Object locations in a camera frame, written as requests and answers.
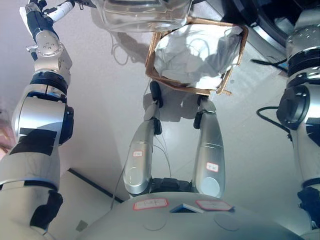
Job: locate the white clothes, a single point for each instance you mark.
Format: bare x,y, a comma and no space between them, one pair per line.
195,57

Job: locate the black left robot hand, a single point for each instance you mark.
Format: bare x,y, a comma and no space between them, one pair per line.
40,20

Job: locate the red-bordered white torso label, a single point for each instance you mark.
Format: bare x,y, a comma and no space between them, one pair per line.
213,205
150,204

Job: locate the grey front-load washing machine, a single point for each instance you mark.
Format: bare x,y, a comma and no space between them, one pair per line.
265,22

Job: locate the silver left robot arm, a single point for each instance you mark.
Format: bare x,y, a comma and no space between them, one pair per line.
40,120

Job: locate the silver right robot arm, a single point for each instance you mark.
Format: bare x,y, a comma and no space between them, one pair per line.
305,112

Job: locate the silver robot torso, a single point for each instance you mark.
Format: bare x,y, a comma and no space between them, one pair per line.
190,225

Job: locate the brown woven laundry basket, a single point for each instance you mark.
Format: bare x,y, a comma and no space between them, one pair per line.
151,62

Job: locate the round washing machine door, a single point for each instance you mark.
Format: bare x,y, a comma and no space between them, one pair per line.
140,15

